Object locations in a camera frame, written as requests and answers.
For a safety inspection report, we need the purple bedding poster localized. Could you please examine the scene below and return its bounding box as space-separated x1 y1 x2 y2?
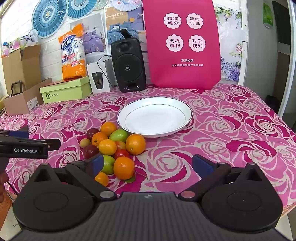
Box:
69 13 108 63

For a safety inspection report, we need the white door frame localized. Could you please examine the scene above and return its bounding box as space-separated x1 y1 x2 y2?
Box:
238 0 289 116

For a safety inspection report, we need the yellowish orange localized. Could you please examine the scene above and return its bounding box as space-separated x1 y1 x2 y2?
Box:
98 139 117 156

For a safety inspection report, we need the white box with cup print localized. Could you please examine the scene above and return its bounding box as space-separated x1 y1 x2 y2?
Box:
86 62 111 94

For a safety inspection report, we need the orange with green leaf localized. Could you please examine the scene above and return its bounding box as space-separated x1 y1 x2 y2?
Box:
113 157 148 183

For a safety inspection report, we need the black speaker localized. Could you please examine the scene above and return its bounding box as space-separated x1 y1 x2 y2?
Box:
110 38 147 93

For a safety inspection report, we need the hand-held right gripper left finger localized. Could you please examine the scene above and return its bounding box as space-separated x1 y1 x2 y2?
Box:
30 153 117 202

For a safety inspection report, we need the flat cardboard box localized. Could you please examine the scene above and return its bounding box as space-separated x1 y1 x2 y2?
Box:
3 78 53 115

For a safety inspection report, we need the light green shoebox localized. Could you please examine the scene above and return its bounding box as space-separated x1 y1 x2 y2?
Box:
39 76 93 104

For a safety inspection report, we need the pastel floral bundle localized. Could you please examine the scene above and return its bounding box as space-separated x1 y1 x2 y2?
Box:
1 34 38 58

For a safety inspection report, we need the large blue paper fan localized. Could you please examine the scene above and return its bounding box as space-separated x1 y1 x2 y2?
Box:
32 0 70 39

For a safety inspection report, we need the pink floral tablecloth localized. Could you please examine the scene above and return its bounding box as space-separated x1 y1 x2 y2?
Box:
0 82 296 210

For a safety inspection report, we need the blue bedding poster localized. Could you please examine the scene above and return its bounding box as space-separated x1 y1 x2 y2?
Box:
104 1 147 55

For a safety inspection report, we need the floral wall sheet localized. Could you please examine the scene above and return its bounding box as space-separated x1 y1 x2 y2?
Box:
214 5 244 81

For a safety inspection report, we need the large orange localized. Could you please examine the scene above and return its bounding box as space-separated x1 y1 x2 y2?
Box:
125 134 147 155

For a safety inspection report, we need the open cardboard box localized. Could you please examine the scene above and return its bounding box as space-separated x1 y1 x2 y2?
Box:
2 44 42 95

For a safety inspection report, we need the orange pack of paper cups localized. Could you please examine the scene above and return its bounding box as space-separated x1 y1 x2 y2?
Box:
58 23 88 81

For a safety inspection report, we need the person's left hand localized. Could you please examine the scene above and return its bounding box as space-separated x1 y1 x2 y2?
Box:
0 172 9 202

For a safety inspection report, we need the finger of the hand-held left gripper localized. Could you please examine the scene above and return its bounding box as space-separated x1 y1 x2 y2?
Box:
46 138 61 150
0 130 30 139

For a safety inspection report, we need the small orange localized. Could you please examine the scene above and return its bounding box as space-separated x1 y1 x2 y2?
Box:
94 171 110 187

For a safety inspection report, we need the pink sign with Chinese text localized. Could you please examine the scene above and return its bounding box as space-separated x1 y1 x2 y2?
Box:
142 0 221 90

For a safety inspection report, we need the black speaker cable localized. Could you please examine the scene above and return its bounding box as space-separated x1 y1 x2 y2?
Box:
97 54 119 88

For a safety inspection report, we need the small black frame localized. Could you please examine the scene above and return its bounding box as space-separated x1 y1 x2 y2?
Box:
10 81 24 96

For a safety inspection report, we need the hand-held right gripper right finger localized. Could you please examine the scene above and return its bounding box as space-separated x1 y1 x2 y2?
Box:
178 154 269 202

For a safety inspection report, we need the dark red plum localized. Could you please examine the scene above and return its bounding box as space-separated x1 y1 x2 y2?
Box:
86 128 100 139
83 144 99 159

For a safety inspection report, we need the white plate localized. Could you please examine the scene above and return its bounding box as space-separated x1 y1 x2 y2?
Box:
117 97 193 138

